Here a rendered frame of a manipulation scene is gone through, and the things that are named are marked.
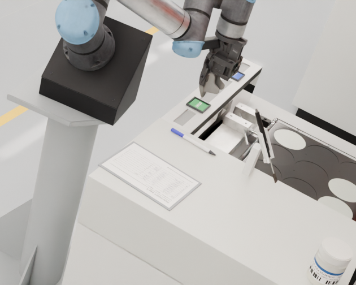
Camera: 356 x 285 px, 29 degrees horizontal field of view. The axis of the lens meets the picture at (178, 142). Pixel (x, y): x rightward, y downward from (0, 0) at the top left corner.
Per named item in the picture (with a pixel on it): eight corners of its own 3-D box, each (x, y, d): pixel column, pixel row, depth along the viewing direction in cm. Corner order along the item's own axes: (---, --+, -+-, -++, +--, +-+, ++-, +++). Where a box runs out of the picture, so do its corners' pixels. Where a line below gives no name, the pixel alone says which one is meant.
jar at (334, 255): (340, 277, 156) (357, 247, 151) (331, 296, 151) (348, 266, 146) (311, 262, 158) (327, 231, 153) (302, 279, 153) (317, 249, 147)
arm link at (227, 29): (215, 16, 182) (228, 8, 188) (210, 31, 184) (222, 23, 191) (241, 28, 180) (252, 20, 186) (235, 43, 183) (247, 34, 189)
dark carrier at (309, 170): (380, 175, 209) (380, 173, 209) (350, 234, 182) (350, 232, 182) (277, 122, 218) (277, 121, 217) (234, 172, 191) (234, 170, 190)
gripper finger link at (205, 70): (201, 88, 192) (210, 61, 187) (196, 85, 193) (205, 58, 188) (208, 82, 196) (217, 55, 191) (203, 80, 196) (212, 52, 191)
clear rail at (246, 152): (277, 121, 219) (279, 117, 219) (230, 176, 190) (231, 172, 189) (273, 119, 220) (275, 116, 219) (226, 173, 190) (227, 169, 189)
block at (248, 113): (259, 120, 219) (261, 112, 217) (255, 124, 216) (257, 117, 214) (236, 109, 221) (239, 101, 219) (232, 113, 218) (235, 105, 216)
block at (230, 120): (249, 130, 212) (252, 122, 211) (245, 135, 210) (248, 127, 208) (226, 119, 214) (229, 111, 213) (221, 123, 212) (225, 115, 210)
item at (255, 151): (265, 177, 180) (283, 135, 173) (260, 184, 177) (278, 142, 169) (244, 166, 182) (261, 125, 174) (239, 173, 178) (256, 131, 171)
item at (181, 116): (249, 101, 239) (262, 67, 231) (175, 174, 195) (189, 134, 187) (225, 89, 241) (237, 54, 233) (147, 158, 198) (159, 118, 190)
